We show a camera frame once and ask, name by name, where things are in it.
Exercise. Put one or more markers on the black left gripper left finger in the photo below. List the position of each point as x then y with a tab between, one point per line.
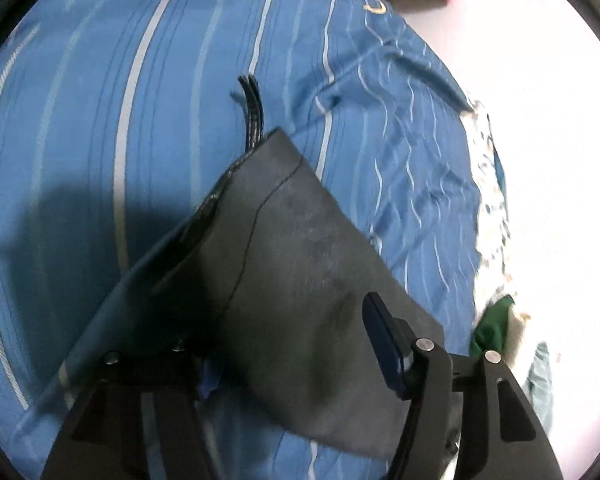
136	417

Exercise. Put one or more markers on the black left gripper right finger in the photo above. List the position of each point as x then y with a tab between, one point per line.
500	435

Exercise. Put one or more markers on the teal blanket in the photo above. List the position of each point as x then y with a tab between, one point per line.
539	387

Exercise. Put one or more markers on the black leather jacket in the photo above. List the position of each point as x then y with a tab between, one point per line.
274	274

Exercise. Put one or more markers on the green striped sweater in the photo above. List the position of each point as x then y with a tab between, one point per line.
491	331

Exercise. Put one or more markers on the blue striped bed sheet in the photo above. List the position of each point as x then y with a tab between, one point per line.
118	116

